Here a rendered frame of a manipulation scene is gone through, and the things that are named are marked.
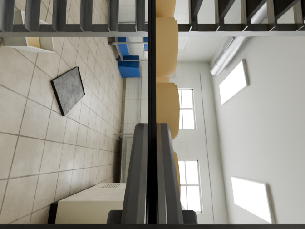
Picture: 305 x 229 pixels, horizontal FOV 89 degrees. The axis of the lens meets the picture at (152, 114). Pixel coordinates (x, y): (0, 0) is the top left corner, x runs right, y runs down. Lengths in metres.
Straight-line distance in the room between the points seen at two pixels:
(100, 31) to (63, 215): 1.69
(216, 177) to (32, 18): 4.97
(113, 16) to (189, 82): 4.98
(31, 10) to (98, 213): 1.60
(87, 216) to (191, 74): 4.92
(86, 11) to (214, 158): 4.82
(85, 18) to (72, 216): 1.68
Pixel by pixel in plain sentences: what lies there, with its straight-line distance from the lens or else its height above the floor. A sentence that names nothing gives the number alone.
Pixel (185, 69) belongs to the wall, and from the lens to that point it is 5.72.
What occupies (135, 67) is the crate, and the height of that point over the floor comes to 0.49.
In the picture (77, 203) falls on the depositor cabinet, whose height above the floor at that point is 0.27.
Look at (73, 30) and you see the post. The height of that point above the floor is 0.73.
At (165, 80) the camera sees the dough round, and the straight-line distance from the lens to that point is 0.19.
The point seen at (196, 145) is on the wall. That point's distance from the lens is 4.95.
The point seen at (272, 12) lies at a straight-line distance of 0.73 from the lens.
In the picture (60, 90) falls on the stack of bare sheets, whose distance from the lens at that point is 1.94.
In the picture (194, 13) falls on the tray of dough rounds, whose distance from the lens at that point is 0.59.
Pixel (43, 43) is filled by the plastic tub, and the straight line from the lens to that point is 1.71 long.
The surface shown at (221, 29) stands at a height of 1.23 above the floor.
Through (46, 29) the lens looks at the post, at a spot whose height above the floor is 0.64.
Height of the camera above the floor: 1.00
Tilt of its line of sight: level
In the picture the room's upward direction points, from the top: 90 degrees clockwise
